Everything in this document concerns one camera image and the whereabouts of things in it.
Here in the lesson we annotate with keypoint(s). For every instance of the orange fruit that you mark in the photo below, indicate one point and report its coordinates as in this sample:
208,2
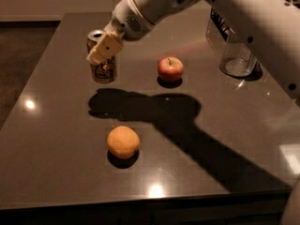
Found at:
123,142

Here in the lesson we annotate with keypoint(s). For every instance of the black wire basket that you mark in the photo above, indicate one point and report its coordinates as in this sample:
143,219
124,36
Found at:
223,30

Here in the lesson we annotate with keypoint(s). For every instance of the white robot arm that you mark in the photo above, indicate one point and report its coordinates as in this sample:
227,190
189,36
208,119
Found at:
269,28

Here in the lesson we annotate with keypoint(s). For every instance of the clear glass jar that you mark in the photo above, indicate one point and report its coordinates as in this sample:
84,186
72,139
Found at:
234,57

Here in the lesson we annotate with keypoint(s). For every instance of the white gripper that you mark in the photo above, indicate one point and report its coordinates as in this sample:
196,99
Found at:
126,19

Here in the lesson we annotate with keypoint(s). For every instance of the red apple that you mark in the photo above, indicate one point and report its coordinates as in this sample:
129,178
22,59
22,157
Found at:
170,69

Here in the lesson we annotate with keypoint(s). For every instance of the orange soda can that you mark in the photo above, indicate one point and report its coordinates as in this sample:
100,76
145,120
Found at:
106,71

